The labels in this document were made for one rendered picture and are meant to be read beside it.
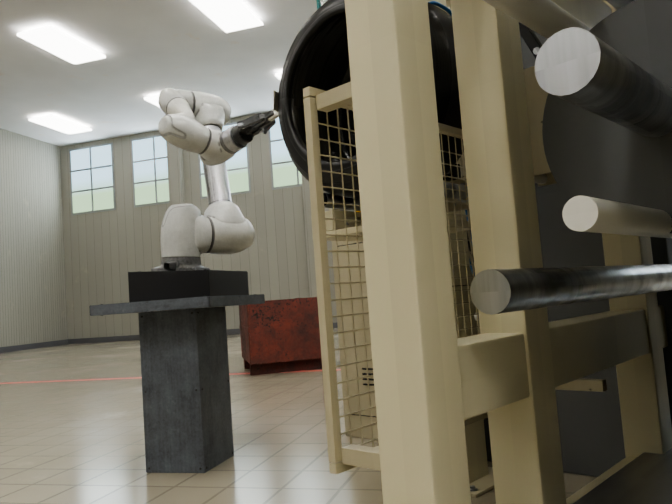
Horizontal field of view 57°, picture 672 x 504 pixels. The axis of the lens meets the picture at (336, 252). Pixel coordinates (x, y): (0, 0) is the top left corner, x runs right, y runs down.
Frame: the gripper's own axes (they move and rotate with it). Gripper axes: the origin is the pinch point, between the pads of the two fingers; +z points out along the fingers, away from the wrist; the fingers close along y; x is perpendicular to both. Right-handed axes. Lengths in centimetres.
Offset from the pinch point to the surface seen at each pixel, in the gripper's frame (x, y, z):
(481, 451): 121, 38, 27
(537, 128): 34, 21, 77
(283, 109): 8.6, -12.9, 16.7
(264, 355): 65, 206, -274
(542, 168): 45, 21, 76
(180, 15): -441, 347, -510
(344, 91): 40, -57, 76
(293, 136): 18.4, -13.1, 19.1
